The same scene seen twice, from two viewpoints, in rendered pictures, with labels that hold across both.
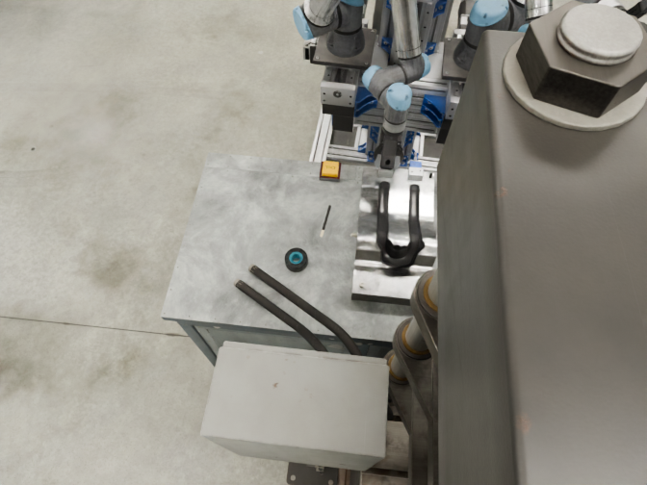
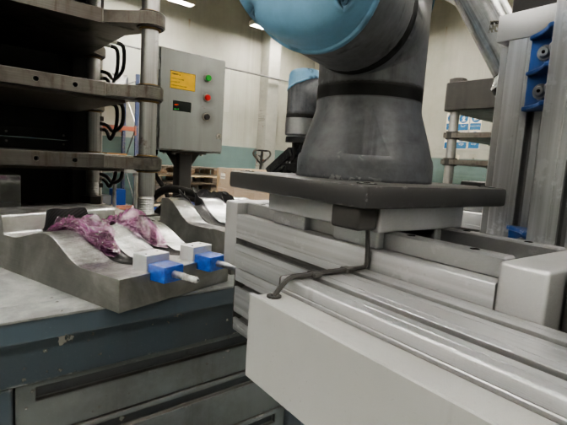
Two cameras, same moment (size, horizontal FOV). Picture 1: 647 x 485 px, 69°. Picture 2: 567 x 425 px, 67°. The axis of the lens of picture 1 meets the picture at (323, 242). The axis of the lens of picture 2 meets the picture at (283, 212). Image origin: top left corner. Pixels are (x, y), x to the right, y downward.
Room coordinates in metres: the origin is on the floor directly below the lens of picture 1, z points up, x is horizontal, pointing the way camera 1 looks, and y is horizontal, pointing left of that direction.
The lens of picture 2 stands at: (1.76, -0.99, 1.05)
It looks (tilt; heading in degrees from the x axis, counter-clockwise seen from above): 7 degrees down; 134
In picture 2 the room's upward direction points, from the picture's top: 4 degrees clockwise
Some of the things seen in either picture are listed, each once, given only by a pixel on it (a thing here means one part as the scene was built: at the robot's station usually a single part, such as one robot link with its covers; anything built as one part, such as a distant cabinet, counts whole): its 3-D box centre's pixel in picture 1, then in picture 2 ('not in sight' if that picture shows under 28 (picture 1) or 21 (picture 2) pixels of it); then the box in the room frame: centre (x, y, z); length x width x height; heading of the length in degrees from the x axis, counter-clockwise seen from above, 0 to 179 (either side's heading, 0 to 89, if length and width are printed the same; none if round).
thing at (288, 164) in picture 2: (391, 136); (300, 163); (1.08, -0.23, 1.05); 0.09 x 0.08 x 0.12; 174
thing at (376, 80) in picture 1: (383, 82); not in sight; (1.17, -0.19, 1.21); 0.11 x 0.11 x 0.08; 31
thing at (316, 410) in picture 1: (310, 442); (179, 228); (0.15, 0.04, 0.74); 0.31 x 0.22 x 1.47; 83
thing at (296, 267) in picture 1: (296, 260); not in sight; (0.73, 0.09, 0.82); 0.08 x 0.08 x 0.04
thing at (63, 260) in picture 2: not in sight; (99, 244); (0.87, -0.62, 0.86); 0.50 x 0.26 x 0.11; 11
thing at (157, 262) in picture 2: not in sight; (170, 272); (1.14, -0.61, 0.86); 0.13 x 0.05 x 0.05; 11
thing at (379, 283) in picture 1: (395, 229); (223, 224); (0.82, -0.25, 0.87); 0.50 x 0.26 x 0.14; 173
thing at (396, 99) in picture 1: (397, 103); (305, 94); (1.08, -0.23, 1.21); 0.09 x 0.08 x 0.11; 31
